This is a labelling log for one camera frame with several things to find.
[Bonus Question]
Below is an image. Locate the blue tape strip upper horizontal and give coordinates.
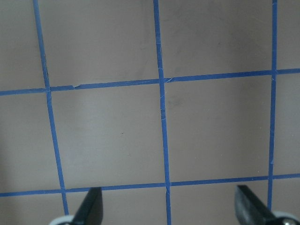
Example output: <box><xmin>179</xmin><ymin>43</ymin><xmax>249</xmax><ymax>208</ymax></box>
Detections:
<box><xmin>0</xmin><ymin>67</ymin><xmax>300</xmax><ymax>97</ymax></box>

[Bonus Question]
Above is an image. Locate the blue tape strip middle vertical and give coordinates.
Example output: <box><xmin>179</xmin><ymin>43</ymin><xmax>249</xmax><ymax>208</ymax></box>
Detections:
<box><xmin>153</xmin><ymin>0</ymin><xmax>172</xmax><ymax>225</ymax></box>

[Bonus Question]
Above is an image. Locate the blue tape strip lower horizontal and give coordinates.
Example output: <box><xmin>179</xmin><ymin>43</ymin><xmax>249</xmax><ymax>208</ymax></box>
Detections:
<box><xmin>0</xmin><ymin>173</ymin><xmax>300</xmax><ymax>197</ymax></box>

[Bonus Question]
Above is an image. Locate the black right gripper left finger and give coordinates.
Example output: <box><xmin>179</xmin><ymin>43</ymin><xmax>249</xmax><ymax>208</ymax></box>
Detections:
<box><xmin>50</xmin><ymin>187</ymin><xmax>104</xmax><ymax>225</ymax></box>

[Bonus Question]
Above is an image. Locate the blue tape strip right vertical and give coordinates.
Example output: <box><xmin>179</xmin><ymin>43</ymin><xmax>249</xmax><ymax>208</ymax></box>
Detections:
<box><xmin>267</xmin><ymin>0</ymin><xmax>278</xmax><ymax>209</ymax></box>

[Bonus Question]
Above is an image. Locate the blue tape strip vertical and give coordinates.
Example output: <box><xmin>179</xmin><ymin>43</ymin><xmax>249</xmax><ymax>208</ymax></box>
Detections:
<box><xmin>267</xmin><ymin>0</ymin><xmax>278</xmax><ymax>209</ymax></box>
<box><xmin>153</xmin><ymin>0</ymin><xmax>172</xmax><ymax>225</ymax></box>
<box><xmin>32</xmin><ymin>0</ymin><xmax>69</xmax><ymax>215</ymax></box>

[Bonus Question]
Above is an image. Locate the blue tape strip left vertical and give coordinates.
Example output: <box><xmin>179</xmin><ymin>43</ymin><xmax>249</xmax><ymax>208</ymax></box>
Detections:
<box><xmin>32</xmin><ymin>0</ymin><xmax>69</xmax><ymax>215</ymax></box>

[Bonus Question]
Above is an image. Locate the blue tape strip horizontal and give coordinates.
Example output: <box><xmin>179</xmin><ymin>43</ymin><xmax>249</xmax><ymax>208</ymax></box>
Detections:
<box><xmin>0</xmin><ymin>67</ymin><xmax>300</xmax><ymax>97</ymax></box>
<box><xmin>0</xmin><ymin>173</ymin><xmax>300</xmax><ymax>197</ymax></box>

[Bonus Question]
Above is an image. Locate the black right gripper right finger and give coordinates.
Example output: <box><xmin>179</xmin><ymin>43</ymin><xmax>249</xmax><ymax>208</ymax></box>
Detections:
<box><xmin>234</xmin><ymin>185</ymin><xmax>300</xmax><ymax>225</ymax></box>

